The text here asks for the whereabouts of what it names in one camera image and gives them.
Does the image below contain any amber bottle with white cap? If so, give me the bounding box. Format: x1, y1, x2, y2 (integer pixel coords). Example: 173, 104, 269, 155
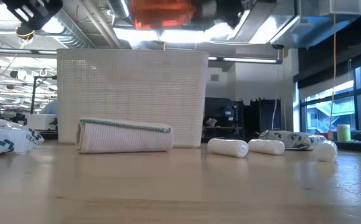
129, 0, 218, 31

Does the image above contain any printed white plastic package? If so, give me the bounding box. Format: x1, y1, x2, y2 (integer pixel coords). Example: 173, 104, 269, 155
0, 115, 45, 158
258, 129, 327, 151

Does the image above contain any small white gauze roll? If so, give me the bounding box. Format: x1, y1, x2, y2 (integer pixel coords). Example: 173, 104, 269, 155
312, 140, 339, 163
248, 139, 286, 156
207, 138, 250, 159

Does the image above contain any white bandage green edge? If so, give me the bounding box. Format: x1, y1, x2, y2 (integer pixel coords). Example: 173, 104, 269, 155
76, 117, 174, 154

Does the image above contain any white perforated plastic basket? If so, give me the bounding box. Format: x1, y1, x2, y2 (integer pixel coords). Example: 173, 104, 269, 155
56, 49, 209, 149

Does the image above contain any long tube light fixture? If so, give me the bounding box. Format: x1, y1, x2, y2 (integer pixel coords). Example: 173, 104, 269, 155
207, 56, 283, 65

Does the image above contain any black machine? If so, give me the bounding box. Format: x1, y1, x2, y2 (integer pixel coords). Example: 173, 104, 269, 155
204, 98, 236, 139

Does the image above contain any black cabinet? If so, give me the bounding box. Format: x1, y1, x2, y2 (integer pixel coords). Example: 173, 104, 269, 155
242, 98, 283, 139

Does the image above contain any white box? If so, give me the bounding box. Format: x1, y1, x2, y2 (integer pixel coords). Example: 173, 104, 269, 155
27, 113, 57, 131

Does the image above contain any pale green roll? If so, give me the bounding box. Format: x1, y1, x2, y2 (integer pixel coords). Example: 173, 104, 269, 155
337, 124, 352, 142

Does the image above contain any black ceiling device yellow cable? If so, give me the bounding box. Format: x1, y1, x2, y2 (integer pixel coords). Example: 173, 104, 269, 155
15, 26, 35, 40

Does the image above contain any silver spiral air duct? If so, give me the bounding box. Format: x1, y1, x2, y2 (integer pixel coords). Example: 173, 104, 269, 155
54, 7, 91, 49

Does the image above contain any silver rectangular air duct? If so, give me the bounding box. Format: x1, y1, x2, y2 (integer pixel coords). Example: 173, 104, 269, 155
235, 0, 361, 49

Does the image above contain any black metal stand frame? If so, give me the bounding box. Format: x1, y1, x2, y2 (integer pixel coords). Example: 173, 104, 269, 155
30, 75, 57, 115

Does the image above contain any thin yellow wall cable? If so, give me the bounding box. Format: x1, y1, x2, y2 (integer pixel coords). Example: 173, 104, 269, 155
281, 49, 288, 131

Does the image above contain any white hanging cable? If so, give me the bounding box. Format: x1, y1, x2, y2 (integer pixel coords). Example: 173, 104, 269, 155
270, 70, 279, 131

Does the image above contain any dark window frame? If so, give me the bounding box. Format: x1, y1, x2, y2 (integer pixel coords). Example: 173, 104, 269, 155
298, 58, 361, 134

